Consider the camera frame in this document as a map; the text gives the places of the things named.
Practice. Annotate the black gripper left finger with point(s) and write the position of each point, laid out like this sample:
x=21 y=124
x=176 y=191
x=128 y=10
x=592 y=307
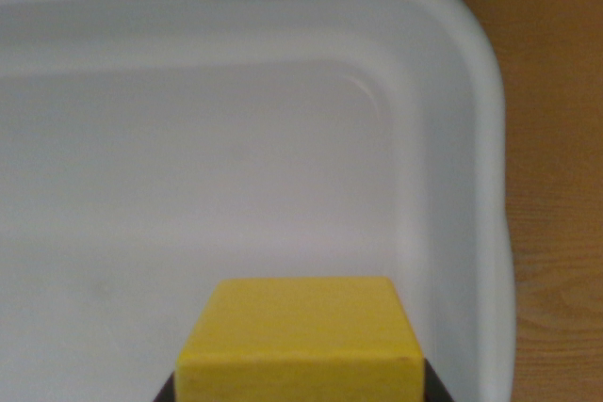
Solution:
x=166 y=391

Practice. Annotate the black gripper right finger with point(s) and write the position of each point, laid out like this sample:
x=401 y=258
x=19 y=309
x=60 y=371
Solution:
x=435 y=385

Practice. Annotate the yellow wooden cube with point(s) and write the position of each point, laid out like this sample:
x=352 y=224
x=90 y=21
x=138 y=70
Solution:
x=301 y=341

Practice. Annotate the white plastic bin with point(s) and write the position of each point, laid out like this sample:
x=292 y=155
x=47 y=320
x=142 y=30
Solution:
x=212 y=138

